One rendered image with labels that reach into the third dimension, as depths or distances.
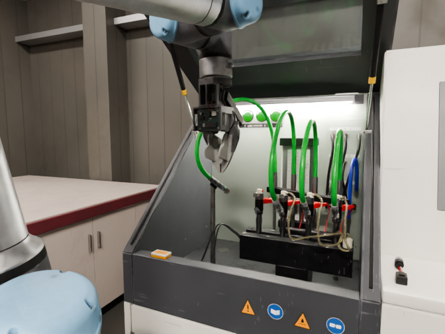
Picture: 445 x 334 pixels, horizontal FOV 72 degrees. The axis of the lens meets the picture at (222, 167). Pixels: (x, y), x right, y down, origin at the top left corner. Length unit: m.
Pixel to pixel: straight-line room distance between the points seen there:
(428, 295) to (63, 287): 0.67
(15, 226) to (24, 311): 0.14
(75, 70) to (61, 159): 1.08
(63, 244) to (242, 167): 1.23
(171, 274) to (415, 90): 0.86
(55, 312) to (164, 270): 0.57
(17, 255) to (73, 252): 1.69
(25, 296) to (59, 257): 1.70
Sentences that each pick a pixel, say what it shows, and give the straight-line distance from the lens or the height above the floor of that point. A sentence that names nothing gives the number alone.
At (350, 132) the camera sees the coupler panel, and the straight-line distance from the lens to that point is 1.23.
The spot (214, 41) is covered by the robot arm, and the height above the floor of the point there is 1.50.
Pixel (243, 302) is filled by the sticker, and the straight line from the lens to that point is 0.85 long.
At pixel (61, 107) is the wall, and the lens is 4.21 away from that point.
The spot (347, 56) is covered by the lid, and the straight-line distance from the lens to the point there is 1.12.
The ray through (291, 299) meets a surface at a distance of 0.80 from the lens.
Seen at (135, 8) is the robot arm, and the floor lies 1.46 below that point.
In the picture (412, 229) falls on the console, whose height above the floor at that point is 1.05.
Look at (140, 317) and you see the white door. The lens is 1.06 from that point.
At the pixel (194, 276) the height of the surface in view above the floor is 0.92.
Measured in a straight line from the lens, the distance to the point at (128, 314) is 1.09.
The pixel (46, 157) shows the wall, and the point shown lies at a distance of 4.44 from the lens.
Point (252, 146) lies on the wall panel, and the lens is 1.30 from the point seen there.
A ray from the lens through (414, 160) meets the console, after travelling 0.99.
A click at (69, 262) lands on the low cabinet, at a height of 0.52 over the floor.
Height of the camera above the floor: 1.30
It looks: 6 degrees down
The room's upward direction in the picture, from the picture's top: straight up
